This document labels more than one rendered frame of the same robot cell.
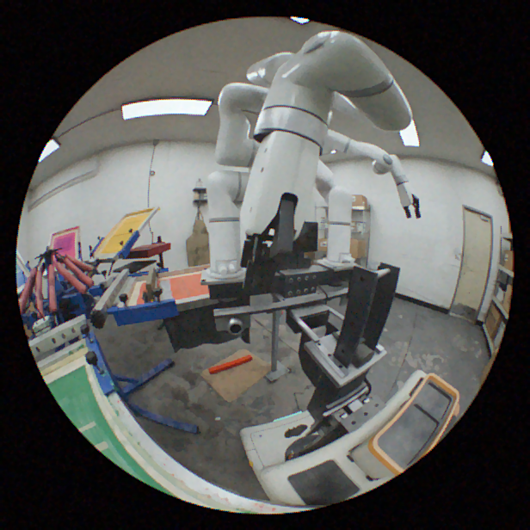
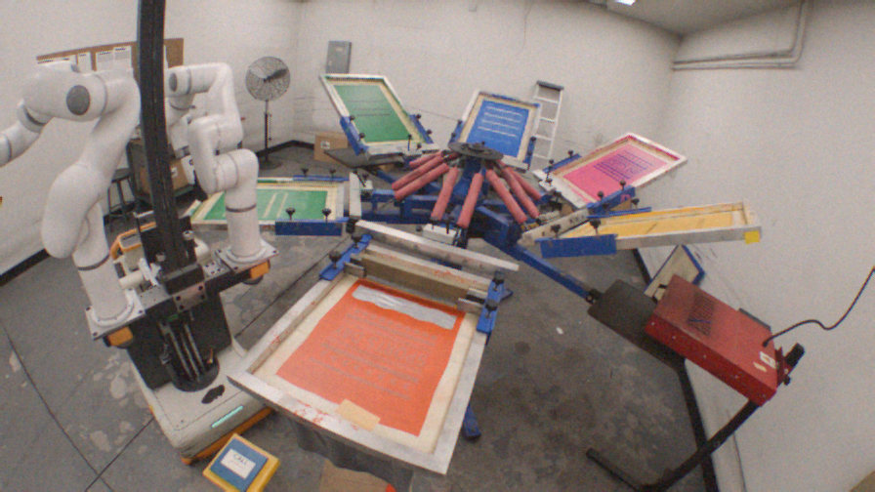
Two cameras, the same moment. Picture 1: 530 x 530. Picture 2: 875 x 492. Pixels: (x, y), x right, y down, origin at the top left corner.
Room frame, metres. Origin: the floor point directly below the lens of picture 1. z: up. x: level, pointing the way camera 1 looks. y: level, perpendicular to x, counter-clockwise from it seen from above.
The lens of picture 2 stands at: (1.44, 0.00, 1.71)
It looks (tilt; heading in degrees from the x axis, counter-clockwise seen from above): 29 degrees down; 137
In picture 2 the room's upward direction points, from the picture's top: 10 degrees clockwise
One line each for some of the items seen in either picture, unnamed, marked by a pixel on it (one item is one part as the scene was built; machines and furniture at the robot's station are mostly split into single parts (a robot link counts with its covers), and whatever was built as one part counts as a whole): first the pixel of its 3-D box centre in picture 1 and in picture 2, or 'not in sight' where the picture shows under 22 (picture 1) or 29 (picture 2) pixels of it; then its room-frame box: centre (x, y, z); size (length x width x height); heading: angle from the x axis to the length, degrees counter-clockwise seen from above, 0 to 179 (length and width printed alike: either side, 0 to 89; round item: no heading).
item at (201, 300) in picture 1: (186, 282); (388, 327); (0.81, 0.45, 0.97); 0.79 x 0.58 x 0.04; 125
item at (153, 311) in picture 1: (144, 311); (346, 263); (0.45, 0.49, 0.98); 0.30 x 0.05 x 0.07; 125
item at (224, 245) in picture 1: (224, 248); (241, 226); (0.47, 0.12, 1.21); 0.16 x 0.13 x 0.15; 18
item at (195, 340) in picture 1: (207, 323); not in sight; (0.69, 0.30, 0.79); 0.46 x 0.09 x 0.33; 125
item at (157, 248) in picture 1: (147, 249); (719, 335); (1.62, 1.44, 1.06); 0.61 x 0.46 x 0.12; 5
